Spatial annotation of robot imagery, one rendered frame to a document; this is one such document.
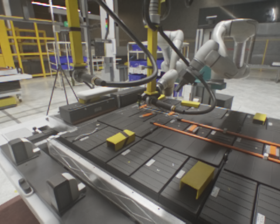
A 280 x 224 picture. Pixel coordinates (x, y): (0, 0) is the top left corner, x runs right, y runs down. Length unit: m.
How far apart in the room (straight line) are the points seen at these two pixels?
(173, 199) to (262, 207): 0.29
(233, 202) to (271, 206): 0.12
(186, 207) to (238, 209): 0.17
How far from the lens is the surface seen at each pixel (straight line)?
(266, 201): 0.78
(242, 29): 1.68
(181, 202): 0.66
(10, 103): 5.75
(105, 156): 0.86
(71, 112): 1.24
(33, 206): 0.98
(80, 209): 0.83
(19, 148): 1.17
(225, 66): 1.21
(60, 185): 0.76
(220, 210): 0.68
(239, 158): 0.94
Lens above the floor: 1.49
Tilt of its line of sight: 21 degrees down
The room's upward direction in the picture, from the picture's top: straight up
